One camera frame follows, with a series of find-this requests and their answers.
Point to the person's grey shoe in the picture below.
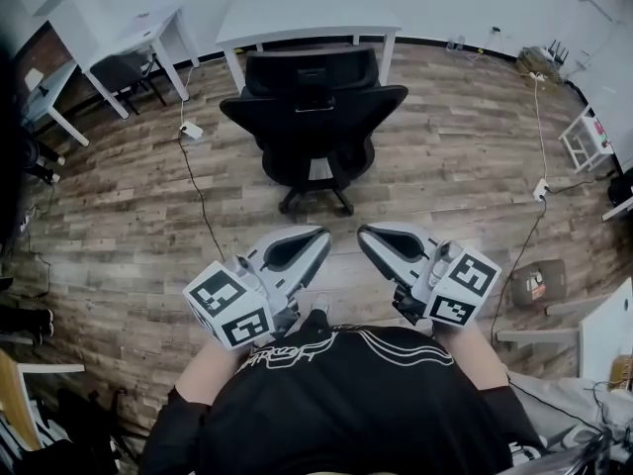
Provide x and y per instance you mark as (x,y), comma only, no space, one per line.
(321,302)

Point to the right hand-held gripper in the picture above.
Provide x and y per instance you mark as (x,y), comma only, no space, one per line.
(455,295)

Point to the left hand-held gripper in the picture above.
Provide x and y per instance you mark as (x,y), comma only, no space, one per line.
(227,310)

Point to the white metal frame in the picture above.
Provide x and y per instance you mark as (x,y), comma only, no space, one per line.
(49,368)

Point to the wooden board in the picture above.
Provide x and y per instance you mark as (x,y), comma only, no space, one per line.
(17,404)

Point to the black bag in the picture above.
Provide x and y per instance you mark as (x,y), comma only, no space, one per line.
(84,423)

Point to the person's right forearm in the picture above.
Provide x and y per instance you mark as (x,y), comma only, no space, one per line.
(475,354)

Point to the large white table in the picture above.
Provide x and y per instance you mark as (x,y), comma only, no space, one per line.
(306,8)

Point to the person's black printed t-shirt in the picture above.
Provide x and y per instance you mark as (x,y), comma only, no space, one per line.
(346,413)

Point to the black mesh office chair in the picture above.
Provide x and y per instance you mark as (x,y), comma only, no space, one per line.
(316,131)

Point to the small white table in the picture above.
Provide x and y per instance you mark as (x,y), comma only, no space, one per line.
(143,25)

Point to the person's black trousers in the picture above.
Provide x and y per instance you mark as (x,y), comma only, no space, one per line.
(316,320)

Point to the white corner table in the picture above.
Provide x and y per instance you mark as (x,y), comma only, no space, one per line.
(64,23)

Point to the white side table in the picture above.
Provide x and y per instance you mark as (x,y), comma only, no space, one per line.
(603,329)

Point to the person's left forearm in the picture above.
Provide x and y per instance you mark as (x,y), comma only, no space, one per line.
(207,374)

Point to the brown cardboard box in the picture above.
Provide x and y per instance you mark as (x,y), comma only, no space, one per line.
(554,277)

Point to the white power strip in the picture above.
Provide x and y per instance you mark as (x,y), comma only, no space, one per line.
(542,189)
(190,130)
(536,75)

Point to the brown woven pile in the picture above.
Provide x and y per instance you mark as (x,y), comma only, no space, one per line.
(531,60)

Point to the white shelf rack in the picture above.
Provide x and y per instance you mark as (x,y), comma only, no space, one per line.
(588,134)

